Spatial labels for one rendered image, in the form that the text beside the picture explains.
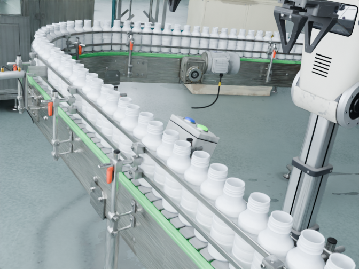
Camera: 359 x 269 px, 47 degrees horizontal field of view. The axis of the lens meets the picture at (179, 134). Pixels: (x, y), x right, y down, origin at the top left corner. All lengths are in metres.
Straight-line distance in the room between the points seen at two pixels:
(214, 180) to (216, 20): 4.23
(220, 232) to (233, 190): 0.09
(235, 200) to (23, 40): 3.42
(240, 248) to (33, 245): 1.81
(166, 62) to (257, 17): 2.80
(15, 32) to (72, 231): 2.07
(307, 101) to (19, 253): 1.70
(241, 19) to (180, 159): 4.26
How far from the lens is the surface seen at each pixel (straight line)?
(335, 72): 1.30
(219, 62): 2.41
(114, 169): 0.97
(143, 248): 1.05
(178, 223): 0.93
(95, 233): 2.53
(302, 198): 1.50
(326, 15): 0.82
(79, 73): 1.38
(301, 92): 1.39
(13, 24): 3.98
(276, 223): 0.70
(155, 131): 0.98
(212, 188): 0.82
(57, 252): 2.41
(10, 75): 1.67
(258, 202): 0.77
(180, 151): 0.89
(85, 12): 6.22
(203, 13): 4.91
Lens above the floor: 1.54
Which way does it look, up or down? 23 degrees down
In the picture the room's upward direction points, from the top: 7 degrees clockwise
